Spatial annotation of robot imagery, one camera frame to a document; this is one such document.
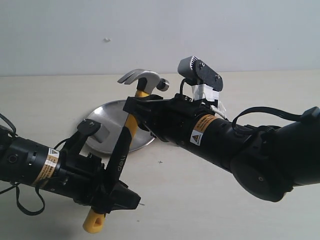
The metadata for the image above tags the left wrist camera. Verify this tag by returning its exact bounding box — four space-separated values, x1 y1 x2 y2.
75 118 111 151

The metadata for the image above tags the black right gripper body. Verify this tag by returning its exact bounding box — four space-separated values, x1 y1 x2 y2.
134 93 214 145

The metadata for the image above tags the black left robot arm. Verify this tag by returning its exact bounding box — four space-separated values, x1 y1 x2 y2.
0 127 141 214

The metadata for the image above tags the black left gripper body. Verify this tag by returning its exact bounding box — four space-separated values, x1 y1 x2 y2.
48 148 105 207

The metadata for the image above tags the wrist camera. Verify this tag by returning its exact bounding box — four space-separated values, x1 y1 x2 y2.
177 56 224 92
75 118 111 151

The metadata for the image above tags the round steel plate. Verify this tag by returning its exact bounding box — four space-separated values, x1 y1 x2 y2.
83 99 156 155

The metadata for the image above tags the yellow black claw hammer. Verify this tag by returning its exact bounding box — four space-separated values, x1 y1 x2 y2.
82 69 169 234

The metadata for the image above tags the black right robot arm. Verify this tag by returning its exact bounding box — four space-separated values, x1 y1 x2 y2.
123 94 320 202

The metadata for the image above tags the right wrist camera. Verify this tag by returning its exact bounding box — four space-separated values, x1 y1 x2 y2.
177 56 224 92

